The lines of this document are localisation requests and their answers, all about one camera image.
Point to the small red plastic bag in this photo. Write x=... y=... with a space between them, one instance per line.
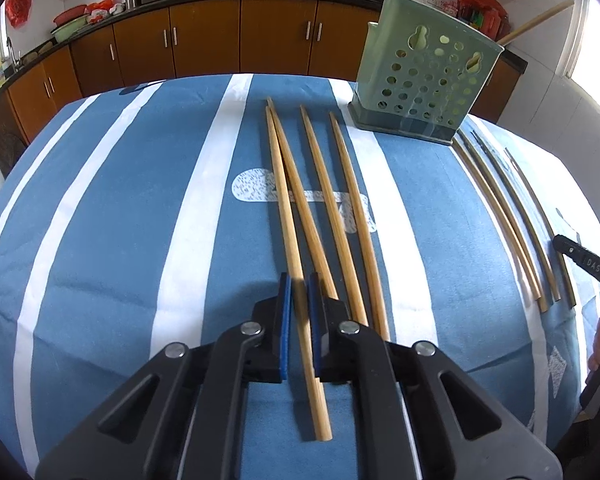
x=100 y=6

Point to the large red plastic bag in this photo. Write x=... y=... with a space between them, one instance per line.
x=480 y=0

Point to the blue white striped tablecloth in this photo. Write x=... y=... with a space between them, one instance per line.
x=130 y=210

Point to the red basin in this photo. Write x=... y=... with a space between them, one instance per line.
x=70 y=14

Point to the green perforated utensil holder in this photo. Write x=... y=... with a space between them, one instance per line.
x=380 y=60

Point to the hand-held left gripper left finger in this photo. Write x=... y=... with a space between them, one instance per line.
x=284 y=330

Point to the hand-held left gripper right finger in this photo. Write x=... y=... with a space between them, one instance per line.
x=319 y=345

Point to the wooden pole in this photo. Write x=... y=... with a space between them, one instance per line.
x=535 y=22

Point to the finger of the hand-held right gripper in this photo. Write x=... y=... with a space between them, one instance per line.
x=590 y=262

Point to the green basin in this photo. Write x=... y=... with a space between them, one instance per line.
x=67 y=32

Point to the brown base cabinets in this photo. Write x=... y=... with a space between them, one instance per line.
x=275 y=35

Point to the steel faucet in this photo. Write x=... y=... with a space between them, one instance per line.
x=11 y=52

